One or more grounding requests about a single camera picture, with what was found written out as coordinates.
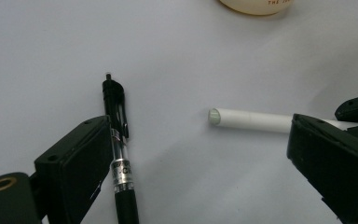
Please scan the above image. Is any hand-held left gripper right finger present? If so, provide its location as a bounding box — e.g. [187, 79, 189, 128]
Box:
[286, 113, 358, 224]

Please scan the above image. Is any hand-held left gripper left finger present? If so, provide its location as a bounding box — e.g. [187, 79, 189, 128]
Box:
[34, 115, 114, 224]

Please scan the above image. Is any black retractable pen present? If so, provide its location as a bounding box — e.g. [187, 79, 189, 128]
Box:
[102, 73, 140, 224]

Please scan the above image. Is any white pen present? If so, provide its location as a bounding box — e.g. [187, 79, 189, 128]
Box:
[207, 107, 358, 134]

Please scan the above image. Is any cream round cup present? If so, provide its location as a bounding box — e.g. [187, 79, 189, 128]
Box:
[219, 0, 295, 17]

